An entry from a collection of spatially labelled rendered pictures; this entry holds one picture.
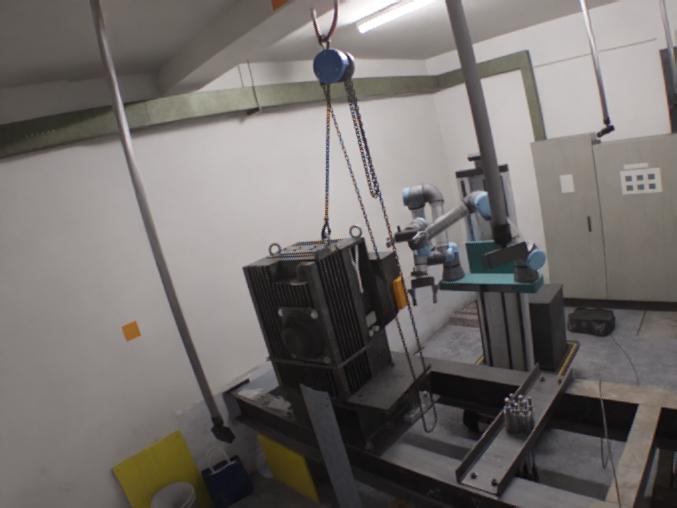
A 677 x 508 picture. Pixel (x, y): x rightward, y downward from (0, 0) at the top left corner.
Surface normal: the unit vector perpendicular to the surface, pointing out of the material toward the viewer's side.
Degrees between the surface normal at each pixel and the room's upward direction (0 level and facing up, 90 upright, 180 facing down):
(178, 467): 87
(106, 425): 90
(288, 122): 90
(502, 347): 90
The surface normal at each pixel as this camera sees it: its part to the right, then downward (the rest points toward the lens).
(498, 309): -0.66, 0.31
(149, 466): 0.69, -0.07
